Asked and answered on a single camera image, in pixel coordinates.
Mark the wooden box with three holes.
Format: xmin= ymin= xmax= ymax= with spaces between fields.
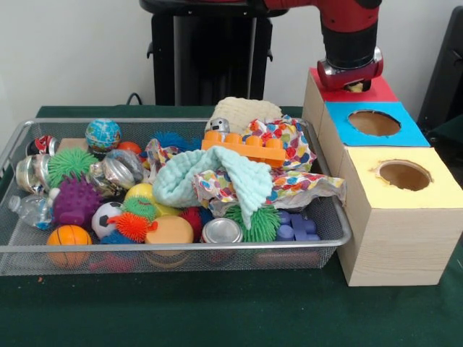
xmin=302 ymin=66 xmax=463 ymax=287

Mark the purple spiky ball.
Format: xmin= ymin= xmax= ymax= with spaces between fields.
xmin=53 ymin=176 xmax=104 ymax=227

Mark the black upright panel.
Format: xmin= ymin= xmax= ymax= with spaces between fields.
xmin=417 ymin=5 xmax=463 ymax=127

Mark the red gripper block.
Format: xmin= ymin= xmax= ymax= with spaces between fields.
xmin=317 ymin=46 xmax=384 ymax=92

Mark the colourful dotted cloth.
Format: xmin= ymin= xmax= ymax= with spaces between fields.
xmin=139 ymin=114 xmax=347 ymax=218

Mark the small soccer ball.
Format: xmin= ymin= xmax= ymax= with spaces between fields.
xmin=91 ymin=202 xmax=123 ymax=239

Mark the green spiky ball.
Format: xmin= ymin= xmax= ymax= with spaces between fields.
xmin=46 ymin=147 xmax=98 ymax=188

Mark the orange mini basketball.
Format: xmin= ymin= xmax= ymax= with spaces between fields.
xmin=46 ymin=224 xmax=93 ymax=268

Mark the cream waffle cloth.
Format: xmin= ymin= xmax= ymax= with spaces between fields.
xmin=205 ymin=96 xmax=284 ymax=134

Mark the dark green table cloth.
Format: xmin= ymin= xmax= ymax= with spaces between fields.
xmin=428 ymin=115 xmax=463 ymax=153
xmin=0 ymin=104 xmax=463 ymax=347

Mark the blue globe ball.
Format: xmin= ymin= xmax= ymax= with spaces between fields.
xmin=85 ymin=118 xmax=122 ymax=153

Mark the metal mesh bin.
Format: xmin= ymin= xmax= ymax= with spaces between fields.
xmin=0 ymin=117 xmax=353 ymax=278

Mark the orange building block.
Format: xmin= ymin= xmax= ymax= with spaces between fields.
xmin=201 ymin=129 xmax=286 ymax=168

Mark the silver can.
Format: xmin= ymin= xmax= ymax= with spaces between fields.
xmin=200 ymin=217 xmax=245 ymax=244

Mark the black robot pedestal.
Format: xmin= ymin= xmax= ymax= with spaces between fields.
xmin=139 ymin=0 xmax=292 ymax=107

